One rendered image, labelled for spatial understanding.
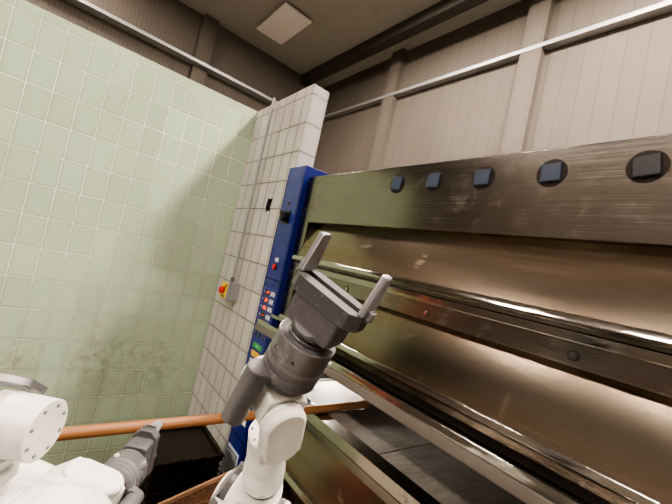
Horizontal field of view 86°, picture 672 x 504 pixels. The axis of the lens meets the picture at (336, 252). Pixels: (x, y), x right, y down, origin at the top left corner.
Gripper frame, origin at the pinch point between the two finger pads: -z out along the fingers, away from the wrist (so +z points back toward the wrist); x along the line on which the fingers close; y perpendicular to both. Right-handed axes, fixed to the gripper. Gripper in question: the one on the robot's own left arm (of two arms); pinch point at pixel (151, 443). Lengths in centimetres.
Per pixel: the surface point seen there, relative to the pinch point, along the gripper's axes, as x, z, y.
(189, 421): -0.9, -12.6, 4.9
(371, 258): -58, -28, 49
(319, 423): 3, -36, 44
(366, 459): 2, -15, 58
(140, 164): -85, -106, -76
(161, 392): 43, -129, -45
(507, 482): -22, 30, 73
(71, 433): -0.8, 3.4, -17.8
